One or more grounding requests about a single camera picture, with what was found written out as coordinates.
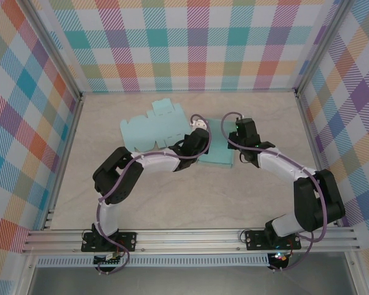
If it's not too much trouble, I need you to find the light blue paper box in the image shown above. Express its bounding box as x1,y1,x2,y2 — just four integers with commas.
196,118,236,170
119,100,192,152

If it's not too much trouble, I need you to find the small circuit board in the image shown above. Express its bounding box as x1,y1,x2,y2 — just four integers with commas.
93,253,124,267
269,251,290,264

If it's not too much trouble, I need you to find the grey metal shelf panel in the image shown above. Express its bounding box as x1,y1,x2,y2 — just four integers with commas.
27,265,357,295

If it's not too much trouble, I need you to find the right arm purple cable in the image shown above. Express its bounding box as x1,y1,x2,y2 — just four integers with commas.
220,112,330,273

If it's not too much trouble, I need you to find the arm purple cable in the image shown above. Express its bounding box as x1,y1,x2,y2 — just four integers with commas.
95,113,213,276
220,112,330,273

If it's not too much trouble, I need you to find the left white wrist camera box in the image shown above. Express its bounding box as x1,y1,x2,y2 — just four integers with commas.
189,118,208,132

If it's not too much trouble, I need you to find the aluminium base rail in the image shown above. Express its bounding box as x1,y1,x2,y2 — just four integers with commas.
21,226,363,254

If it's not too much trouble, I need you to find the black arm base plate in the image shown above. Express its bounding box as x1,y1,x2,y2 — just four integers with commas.
244,229,303,251
81,231,138,253

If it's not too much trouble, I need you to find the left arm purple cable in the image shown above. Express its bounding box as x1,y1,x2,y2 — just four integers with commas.
95,113,213,276

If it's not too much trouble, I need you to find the white slotted cable duct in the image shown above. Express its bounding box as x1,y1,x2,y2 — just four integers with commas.
36,253,271,268

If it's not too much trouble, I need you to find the aluminium frame post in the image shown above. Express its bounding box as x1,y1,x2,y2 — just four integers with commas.
293,0,357,98
24,0,84,101

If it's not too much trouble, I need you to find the aluminium table edge rail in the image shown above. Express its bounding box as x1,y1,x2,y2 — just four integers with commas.
42,93,85,230

